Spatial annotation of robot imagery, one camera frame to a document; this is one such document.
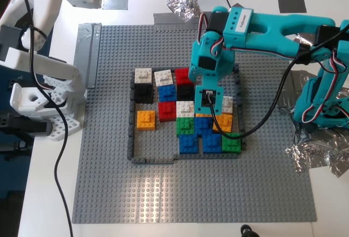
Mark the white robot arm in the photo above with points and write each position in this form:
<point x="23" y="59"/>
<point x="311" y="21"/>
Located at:
<point x="41" y="65"/>

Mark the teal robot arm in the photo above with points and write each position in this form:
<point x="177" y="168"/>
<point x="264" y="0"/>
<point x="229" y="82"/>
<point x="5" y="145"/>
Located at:
<point x="272" y="29"/>

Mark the red lego cube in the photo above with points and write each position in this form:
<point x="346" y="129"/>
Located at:
<point x="182" y="76"/>
<point x="167" y="111"/>

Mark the white lego cube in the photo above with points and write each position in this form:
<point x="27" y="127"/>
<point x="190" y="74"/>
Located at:
<point x="185" y="108"/>
<point x="143" y="76"/>
<point x="228" y="105"/>
<point x="163" y="78"/>

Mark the black lego cube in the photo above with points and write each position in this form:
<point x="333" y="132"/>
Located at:
<point x="185" y="92"/>
<point x="143" y="92"/>

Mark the yellow lego cube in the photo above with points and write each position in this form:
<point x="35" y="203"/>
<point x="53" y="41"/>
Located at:
<point x="146" y="120"/>
<point x="201" y="115"/>
<point x="225" y="121"/>

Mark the blue lego cube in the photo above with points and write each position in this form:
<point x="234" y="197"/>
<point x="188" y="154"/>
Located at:
<point x="212" y="143"/>
<point x="167" y="93"/>
<point x="188" y="144"/>
<point x="203" y="125"/>

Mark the green lego cube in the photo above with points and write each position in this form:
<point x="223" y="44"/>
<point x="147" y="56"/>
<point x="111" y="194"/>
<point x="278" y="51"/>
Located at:
<point x="231" y="145"/>
<point x="185" y="126"/>

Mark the white follower label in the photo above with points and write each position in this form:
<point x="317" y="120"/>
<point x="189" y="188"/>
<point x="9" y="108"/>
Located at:
<point x="243" y="21"/>

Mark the dark grey tape square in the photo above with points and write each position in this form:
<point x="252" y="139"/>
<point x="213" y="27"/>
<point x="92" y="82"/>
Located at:
<point x="291" y="3"/>

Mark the large crumpled aluminium foil sheet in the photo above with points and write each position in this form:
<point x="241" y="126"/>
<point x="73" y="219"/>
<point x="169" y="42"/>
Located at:
<point x="313" y="149"/>

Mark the grey lego baseplate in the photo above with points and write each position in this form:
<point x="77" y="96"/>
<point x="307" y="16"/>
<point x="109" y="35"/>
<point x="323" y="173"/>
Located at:
<point x="191" y="188"/>

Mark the black table clamp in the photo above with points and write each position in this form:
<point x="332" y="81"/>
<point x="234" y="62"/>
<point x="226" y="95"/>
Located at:
<point x="21" y="127"/>

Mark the silver duct tape piece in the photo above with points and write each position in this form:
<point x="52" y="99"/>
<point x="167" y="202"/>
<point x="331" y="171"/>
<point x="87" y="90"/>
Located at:
<point x="115" y="0"/>

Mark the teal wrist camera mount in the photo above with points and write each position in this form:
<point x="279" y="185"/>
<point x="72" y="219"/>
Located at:
<point x="200" y="106"/>

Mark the long grey duct tape strip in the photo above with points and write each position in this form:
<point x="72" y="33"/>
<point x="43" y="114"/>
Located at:
<point x="90" y="56"/>

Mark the dark grey lego wall frame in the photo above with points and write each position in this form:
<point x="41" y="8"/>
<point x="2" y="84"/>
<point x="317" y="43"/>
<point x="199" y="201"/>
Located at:
<point x="152" y="161"/>

